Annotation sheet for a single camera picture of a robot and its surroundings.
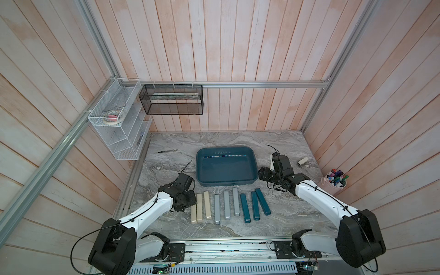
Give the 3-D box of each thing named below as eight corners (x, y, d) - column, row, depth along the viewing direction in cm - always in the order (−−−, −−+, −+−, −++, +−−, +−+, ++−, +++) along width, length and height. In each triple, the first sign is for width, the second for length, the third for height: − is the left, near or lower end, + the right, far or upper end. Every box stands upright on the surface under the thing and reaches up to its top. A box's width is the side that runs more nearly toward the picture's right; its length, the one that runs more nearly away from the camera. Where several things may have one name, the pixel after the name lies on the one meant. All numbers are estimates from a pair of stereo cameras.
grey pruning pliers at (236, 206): (234, 215, 85) (234, 214, 83) (232, 189, 94) (232, 187, 92) (239, 215, 85) (240, 214, 83) (237, 189, 94) (237, 187, 92)
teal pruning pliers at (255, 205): (254, 220, 84) (255, 218, 82) (250, 193, 93) (251, 191, 91) (259, 220, 84) (260, 218, 82) (255, 193, 93) (256, 191, 91)
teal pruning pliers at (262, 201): (265, 216, 86) (266, 214, 83) (254, 191, 94) (255, 188, 92) (270, 214, 86) (271, 212, 84) (258, 190, 95) (259, 187, 92)
